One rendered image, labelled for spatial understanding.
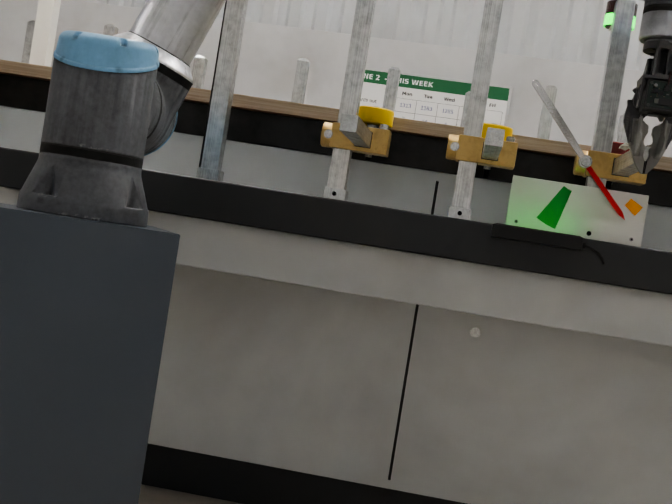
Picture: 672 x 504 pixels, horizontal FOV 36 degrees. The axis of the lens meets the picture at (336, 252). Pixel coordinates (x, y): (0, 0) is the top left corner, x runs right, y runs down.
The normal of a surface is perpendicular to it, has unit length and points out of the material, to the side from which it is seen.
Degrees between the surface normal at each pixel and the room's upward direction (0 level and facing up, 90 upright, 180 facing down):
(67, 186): 70
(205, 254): 90
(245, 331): 90
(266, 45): 90
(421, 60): 90
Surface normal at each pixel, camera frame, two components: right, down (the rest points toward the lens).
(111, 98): 0.38, 0.08
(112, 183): 0.59, -0.23
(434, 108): -0.18, -0.01
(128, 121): 0.77, 0.14
